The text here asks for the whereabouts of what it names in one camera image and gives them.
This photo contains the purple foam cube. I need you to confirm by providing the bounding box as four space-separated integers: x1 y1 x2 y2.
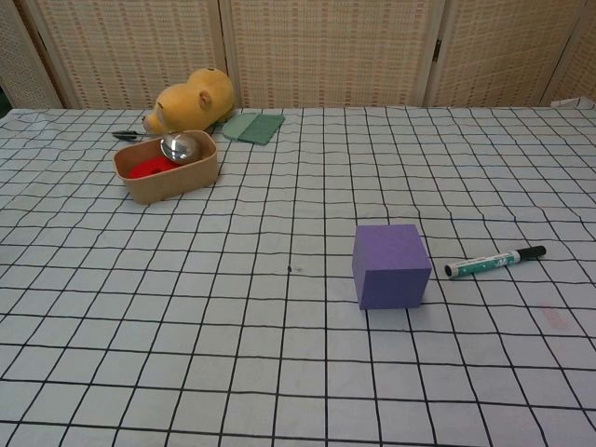
352 223 432 312

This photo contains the green white marker pen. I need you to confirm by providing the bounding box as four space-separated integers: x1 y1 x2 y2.
443 245 548 279

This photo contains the checkered white tablecloth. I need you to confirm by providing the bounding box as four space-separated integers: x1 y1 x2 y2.
0 100 596 447

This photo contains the tan rounded box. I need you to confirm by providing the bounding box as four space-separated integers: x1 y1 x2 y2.
113 129 220 206

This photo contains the yellow plush toy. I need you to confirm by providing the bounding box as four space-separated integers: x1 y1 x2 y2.
142 67 235 134

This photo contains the woven folding screen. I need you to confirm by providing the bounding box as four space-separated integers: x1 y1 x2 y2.
0 0 596 111

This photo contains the metal ladle black handle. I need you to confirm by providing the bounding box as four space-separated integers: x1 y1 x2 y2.
111 129 205 165

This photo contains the red ring disc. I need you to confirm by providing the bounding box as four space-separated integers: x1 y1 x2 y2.
129 156 178 180

